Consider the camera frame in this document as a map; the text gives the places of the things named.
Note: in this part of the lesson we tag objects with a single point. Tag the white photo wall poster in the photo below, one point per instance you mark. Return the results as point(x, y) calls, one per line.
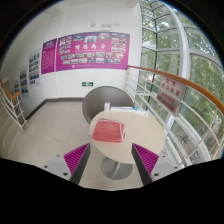
point(24, 81)
point(34, 68)

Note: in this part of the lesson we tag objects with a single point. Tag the green exit sign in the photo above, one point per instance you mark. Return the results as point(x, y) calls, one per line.
point(87, 84)

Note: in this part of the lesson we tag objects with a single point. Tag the long white blue-ended box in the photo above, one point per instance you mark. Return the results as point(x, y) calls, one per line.
point(141, 111)

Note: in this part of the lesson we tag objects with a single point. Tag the white stair railing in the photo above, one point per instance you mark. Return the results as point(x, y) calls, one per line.
point(15, 106)

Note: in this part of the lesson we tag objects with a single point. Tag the grey round-backed chair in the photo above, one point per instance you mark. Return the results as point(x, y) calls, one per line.
point(96, 100)

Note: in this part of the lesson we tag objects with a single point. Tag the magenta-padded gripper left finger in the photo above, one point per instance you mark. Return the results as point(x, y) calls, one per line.
point(76, 159)

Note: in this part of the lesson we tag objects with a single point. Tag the white red-lettered warning sign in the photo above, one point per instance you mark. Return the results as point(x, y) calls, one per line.
point(170, 95)

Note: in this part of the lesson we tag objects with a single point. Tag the narrow magenta text poster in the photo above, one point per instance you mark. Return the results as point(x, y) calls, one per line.
point(48, 56)

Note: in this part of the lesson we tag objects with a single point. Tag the white railing with orange handrail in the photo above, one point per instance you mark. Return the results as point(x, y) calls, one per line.
point(156, 72)

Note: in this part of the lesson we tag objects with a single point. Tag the small upright white box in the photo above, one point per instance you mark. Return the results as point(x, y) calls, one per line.
point(107, 107)

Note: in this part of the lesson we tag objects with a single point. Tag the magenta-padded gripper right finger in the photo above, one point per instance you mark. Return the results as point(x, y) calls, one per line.
point(146, 159)

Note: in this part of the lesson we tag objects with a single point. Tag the coral red towel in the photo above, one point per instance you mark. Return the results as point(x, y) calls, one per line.
point(108, 130)

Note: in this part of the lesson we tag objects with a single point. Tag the grey metal table base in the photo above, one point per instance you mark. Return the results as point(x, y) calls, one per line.
point(115, 170)

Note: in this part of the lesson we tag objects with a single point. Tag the large magenta photo poster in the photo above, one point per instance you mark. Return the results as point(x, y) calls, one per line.
point(93, 51)

